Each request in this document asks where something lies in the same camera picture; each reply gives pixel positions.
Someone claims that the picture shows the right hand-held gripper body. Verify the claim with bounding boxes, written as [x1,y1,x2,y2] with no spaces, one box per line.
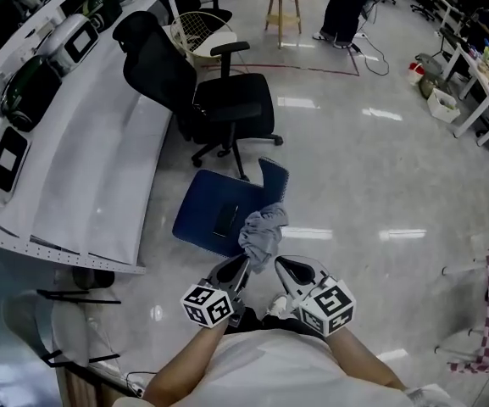
[288,274,358,338]

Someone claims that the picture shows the white power strip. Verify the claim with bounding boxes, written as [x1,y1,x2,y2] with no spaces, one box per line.
[125,380,146,399]

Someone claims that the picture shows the red and white bag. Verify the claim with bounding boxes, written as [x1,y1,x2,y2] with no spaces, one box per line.
[408,61,425,86]

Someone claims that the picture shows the person's right forearm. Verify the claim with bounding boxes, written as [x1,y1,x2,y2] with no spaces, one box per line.
[323,328,409,393]

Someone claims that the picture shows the person's black trousers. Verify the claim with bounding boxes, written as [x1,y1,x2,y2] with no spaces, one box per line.
[233,306,315,335]

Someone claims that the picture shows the floor cable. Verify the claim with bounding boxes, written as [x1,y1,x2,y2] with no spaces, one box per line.
[351,31,392,77]

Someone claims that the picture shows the wooden cabinet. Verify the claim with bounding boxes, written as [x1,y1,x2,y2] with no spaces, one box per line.
[54,361,144,407]

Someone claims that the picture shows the black power cable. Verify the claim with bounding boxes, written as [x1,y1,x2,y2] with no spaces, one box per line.
[124,370,160,392]

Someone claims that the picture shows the person's left forearm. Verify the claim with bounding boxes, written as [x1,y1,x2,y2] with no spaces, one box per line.
[142,324,225,407]

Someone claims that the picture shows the white table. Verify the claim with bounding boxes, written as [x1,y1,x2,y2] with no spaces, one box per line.
[453,43,489,140]

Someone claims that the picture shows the person's white shirt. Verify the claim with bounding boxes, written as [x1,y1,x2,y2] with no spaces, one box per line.
[112,327,468,407]

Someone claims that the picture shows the white metal shelving rack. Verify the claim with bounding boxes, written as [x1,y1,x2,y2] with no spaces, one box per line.
[0,0,175,276]

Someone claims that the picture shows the person's white shoe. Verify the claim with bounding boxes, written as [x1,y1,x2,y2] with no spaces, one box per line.
[264,294,290,320]

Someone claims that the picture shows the grey bag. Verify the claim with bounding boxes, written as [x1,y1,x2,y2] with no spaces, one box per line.
[414,53,445,98]

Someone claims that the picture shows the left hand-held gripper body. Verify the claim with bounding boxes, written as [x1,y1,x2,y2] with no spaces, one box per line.
[180,282,247,328]

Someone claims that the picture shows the row of screen-fronted appliances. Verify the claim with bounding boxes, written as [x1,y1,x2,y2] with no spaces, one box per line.
[0,0,165,205]

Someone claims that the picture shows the black phone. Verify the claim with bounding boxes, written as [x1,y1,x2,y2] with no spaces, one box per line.
[212,203,242,238]

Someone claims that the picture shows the blue upholstered chair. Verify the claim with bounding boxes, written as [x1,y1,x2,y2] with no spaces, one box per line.
[171,157,292,259]

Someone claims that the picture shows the white plastic bin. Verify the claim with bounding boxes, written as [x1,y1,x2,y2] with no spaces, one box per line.
[426,87,462,124]

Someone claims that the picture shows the black mesh office chair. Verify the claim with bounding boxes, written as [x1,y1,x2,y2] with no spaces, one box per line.
[112,10,285,182]

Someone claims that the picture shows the grey clothes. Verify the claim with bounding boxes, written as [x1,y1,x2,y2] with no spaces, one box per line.
[238,201,290,276]

